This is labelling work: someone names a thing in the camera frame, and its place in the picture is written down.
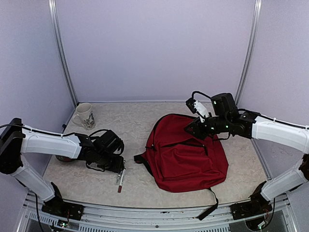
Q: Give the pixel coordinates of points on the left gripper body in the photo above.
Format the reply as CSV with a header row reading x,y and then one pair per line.
x,y
111,166

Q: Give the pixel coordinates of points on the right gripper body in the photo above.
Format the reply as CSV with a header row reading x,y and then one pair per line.
x,y
202,133

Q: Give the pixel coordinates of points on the white marker dark-red cap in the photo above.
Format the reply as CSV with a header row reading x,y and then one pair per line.
x,y
120,185

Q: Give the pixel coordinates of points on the red backpack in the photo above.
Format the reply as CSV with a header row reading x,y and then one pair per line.
x,y
178,161

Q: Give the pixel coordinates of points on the white marker black cap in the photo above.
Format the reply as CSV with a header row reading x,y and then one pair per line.
x,y
120,176

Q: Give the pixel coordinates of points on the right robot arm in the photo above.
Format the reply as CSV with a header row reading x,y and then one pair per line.
x,y
248,124

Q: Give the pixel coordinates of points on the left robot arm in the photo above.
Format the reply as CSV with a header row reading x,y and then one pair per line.
x,y
104,151

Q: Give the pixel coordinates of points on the red patterned dish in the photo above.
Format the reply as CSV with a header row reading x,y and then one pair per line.
x,y
64,159

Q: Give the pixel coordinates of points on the white ceramic mug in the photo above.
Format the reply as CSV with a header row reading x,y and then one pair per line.
x,y
84,116

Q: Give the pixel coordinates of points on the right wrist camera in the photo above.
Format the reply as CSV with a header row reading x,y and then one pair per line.
x,y
196,107

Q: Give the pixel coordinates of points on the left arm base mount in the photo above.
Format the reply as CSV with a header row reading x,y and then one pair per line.
x,y
65,210

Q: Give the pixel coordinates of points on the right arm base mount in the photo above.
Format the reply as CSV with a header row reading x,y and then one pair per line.
x,y
248,209

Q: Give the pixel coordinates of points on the front aluminium rail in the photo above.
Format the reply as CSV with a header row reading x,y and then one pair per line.
x,y
103,218

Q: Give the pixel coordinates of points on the right aluminium frame post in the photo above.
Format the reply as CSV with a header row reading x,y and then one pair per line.
x,y
249,51

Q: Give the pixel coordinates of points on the aluminium frame post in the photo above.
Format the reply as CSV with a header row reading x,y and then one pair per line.
x,y
61,51
249,51

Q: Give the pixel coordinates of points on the left aluminium frame post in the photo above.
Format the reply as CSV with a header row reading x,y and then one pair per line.
x,y
61,51

